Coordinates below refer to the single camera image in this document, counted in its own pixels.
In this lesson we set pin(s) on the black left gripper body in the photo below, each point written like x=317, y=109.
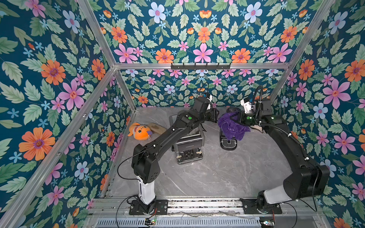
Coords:
x=209, y=115

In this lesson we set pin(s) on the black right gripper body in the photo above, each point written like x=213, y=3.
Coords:
x=242, y=118

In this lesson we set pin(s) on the purple microfiber cloth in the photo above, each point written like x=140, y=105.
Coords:
x=231, y=129

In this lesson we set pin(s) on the black capsule coffee machine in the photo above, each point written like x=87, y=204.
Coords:
x=226, y=144

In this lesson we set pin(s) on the silver espresso coffee machine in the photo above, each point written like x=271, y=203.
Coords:
x=189, y=148

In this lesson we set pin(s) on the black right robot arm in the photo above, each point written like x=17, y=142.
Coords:
x=308, y=177

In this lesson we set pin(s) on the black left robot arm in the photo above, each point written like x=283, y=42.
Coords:
x=145, y=158

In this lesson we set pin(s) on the orange plush toy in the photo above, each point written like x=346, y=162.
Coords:
x=140, y=132

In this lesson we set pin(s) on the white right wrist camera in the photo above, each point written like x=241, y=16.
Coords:
x=247, y=106

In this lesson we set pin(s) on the black hook rail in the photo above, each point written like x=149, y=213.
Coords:
x=200, y=66

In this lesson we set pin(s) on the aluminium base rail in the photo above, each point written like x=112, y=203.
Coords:
x=204, y=212

